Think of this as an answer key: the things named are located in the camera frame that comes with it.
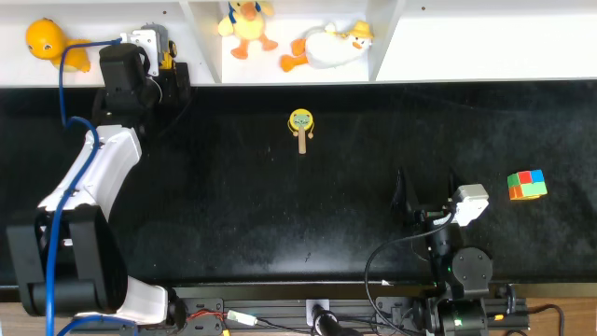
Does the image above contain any yellow rubber duck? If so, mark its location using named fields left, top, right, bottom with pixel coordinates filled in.
left=24, top=17, right=93, bottom=75

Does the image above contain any black cable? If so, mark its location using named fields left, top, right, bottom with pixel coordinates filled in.
left=364, top=209, right=457, bottom=336

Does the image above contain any white plush duck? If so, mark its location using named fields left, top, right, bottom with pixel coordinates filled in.
left=279, top=20, right=375, bottom=74

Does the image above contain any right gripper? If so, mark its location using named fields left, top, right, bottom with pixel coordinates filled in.
left=390, top=167, right=464, bottom=228

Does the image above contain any blue cable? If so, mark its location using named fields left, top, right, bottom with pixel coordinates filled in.
left=44, top=36, right=141, bottom=336

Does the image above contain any white shelf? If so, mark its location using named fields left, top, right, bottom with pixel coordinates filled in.
left=0, top=0, right=597, bottom=89

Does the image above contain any yellow plush duck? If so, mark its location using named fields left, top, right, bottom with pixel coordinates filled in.
left=217, top=0, right=280, bottom=61

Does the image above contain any mounting rail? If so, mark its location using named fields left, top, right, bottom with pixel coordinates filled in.
left=167, top=282, right=566, bottom=336

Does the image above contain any many-coloured puzzle cube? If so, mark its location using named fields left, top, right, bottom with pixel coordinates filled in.
left=507, top=169, right=548, bottom=202

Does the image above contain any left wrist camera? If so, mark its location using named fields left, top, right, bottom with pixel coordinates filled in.
left=119, top=28, right=160, bottom=65

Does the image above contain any grey and yellow toy truck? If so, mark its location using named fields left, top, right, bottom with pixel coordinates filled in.
left=142, top=22, right=179, bottom=72

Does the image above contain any yellow rattle drum toy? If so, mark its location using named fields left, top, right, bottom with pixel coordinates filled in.
left=286, top=108, right=315, bottom=156

